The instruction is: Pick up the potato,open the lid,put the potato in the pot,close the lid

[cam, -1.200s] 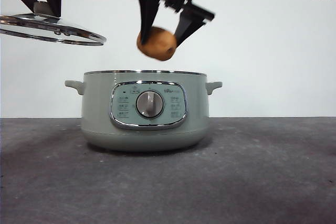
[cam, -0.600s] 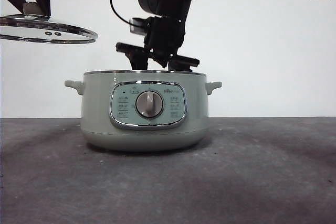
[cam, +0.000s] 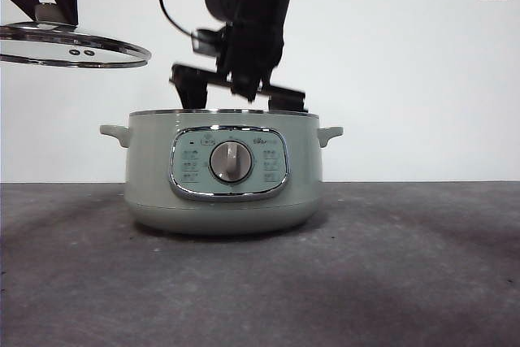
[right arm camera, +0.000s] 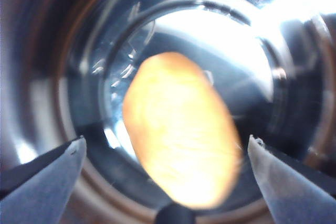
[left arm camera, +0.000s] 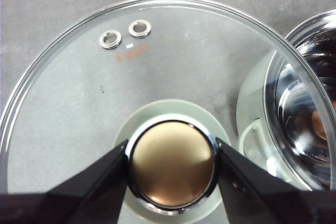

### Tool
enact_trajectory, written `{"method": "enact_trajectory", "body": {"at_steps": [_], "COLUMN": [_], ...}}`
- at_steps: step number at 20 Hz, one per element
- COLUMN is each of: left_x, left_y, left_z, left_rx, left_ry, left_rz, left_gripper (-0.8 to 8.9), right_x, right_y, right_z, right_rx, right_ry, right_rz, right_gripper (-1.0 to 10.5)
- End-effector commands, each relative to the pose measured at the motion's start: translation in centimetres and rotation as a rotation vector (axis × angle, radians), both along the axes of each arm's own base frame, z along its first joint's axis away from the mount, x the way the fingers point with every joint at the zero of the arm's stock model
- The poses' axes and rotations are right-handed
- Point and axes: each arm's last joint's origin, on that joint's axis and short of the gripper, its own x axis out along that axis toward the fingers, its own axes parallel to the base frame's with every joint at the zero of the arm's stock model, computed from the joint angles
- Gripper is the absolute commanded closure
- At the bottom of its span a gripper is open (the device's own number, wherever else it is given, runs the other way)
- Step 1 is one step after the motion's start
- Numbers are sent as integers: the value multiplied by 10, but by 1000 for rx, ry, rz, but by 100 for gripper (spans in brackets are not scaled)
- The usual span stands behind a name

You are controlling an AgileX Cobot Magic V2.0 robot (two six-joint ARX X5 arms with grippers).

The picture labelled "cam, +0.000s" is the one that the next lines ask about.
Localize pale green electric pot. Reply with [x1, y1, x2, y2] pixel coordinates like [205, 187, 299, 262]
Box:
[99, 108, 345, 236]

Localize glass pot lid with knob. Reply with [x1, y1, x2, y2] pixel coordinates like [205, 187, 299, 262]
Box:
[0, 2, 153, 69]

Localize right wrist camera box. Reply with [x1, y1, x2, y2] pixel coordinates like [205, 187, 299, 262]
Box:
[191, 28, 228, 58]

